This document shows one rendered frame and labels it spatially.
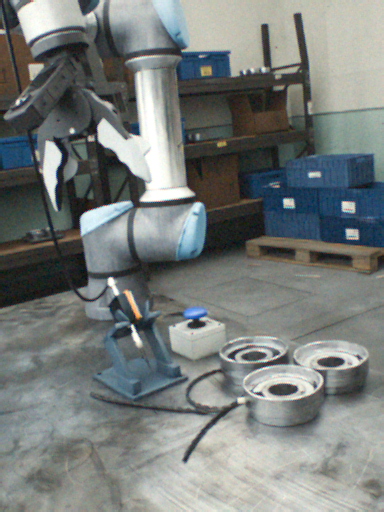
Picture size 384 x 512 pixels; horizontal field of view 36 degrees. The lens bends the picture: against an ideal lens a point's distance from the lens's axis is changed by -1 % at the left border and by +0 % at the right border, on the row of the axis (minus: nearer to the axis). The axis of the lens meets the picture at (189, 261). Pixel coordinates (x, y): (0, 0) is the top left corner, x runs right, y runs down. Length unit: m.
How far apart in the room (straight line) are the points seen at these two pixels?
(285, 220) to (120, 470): 4.38
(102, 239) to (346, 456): 0.71
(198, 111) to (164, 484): 5.01
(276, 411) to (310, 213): 4.13
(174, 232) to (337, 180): 3.49
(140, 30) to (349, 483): 0.89
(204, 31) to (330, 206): 2.06
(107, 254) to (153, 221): 0.12
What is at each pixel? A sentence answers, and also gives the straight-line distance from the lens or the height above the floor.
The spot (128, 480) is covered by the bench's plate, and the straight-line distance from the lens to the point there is 0.72.
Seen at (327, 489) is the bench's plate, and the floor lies 0.80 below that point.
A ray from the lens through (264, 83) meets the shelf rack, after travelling 5.28.
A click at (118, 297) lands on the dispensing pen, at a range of 0.92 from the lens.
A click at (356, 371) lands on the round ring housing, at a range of 0.85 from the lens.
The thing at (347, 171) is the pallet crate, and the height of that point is 0.70.
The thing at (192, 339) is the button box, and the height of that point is 0.84.
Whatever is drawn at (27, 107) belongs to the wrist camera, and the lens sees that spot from 0.69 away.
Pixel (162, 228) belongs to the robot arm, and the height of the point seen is 0.98.
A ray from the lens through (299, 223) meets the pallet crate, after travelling 4.93.
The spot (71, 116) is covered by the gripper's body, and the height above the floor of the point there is 1.21.
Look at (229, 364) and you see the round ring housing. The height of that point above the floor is 0.83.
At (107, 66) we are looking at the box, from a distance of 4.87.
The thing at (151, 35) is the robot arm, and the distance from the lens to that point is 1.21.
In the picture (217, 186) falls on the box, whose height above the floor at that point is 0.63.
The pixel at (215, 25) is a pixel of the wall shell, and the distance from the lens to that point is 5.80.
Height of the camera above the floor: 1.19
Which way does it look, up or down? 13 degrees down
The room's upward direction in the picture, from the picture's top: 7 degrees counter-clockwise
